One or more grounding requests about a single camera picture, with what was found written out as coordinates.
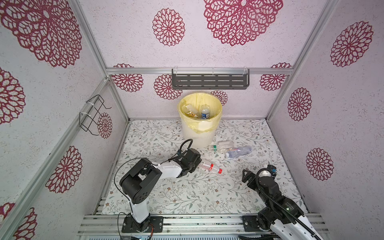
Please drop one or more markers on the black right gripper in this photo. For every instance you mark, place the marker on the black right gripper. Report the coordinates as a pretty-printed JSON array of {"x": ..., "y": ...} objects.
[{"x": 249, "y": 174}]

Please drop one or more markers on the yellow plastic bin liner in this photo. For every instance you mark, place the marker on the yellow plastic bin liner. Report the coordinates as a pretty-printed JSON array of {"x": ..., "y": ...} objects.
[{"x": 199, "y": 99}]

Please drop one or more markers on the cream ribbed waste bin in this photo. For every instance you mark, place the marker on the cream ribbed waste bin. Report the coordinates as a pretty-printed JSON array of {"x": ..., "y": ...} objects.
[{"x": 198, "y": 136}]

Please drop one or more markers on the black wire wall rack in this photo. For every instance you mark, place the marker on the black wire wall rack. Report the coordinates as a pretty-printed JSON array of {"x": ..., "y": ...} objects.
[{"x": 96, "y": 121}]

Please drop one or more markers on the grey metal wall shelf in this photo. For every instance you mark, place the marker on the grey metal wall shelf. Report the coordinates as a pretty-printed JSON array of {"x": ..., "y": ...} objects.
[{"x": 212, "y": 81}]

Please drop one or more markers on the clear green-cap bottle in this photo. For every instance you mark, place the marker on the clear green-cap bottle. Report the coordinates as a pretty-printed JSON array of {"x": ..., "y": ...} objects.
[{"x": 222, "y": 146}]

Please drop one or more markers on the blue-label water bottle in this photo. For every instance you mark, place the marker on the blue-label water bottle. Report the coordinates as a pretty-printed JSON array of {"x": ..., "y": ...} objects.
[{"x": 191, "y": 112}]

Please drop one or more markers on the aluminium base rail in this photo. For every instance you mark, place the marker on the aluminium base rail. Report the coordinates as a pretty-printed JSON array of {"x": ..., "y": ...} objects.
[{"x": 215, "y": 224}]

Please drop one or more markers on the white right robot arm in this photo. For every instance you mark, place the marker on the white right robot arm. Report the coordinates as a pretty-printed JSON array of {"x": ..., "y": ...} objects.
[{"x": 282, "y": 216}]

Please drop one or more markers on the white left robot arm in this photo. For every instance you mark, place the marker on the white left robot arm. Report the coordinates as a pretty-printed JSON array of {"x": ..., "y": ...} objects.
[{"x": 140, "y": 180}]

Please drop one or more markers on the white red-cap bottle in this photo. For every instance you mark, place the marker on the white red-cap bottle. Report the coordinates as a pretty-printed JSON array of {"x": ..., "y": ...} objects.
[{"x": 210, "y": 167}]

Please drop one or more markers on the clear blue-label blue-cap bottle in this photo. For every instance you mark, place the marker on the clear blue-label blue-cap bottle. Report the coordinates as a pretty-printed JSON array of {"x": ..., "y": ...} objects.
[{"x": 205, "y": 112}]

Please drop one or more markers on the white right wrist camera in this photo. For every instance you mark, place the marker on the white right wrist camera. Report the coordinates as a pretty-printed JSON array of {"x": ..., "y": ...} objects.
[{"x": 273, "y": 170}]

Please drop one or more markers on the clear purple-label water bottle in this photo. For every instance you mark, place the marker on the clear purple-label water bottle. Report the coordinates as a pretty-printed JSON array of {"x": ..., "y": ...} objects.
[{"x": 238, "y": 152}]

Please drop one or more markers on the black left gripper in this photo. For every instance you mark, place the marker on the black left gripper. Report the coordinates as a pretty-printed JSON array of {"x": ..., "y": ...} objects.
[{"x": 197, "y": 161}]

